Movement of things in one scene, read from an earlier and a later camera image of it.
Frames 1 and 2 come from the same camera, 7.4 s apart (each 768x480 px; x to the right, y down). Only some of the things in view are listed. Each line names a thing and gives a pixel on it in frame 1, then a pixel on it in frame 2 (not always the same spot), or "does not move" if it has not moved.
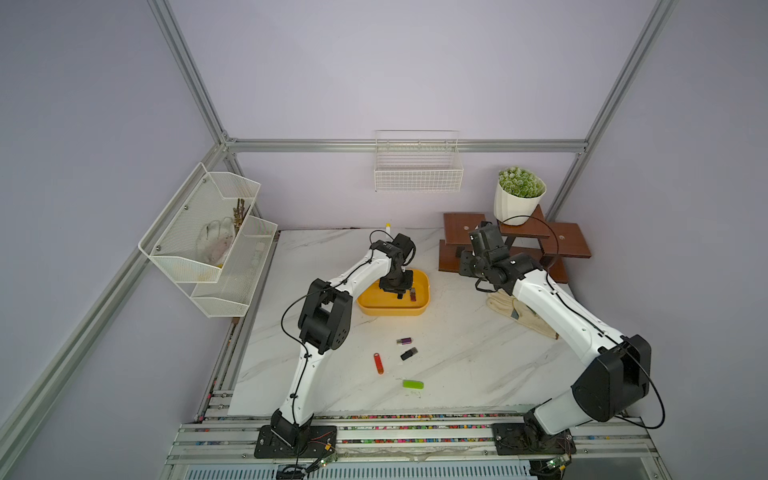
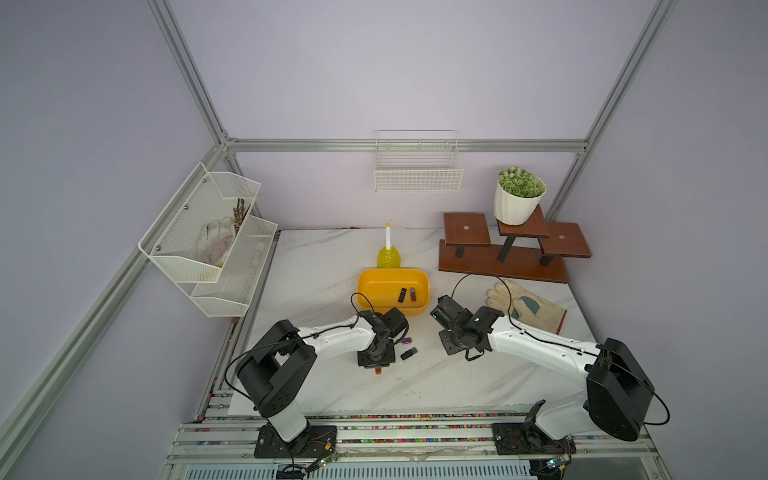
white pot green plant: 517,194 does not move
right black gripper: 466,258 to 449,345
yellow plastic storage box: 375,301 does not move
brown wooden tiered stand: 551,244 does not move
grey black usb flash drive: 409,353 does not move
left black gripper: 407,284 to 390,357
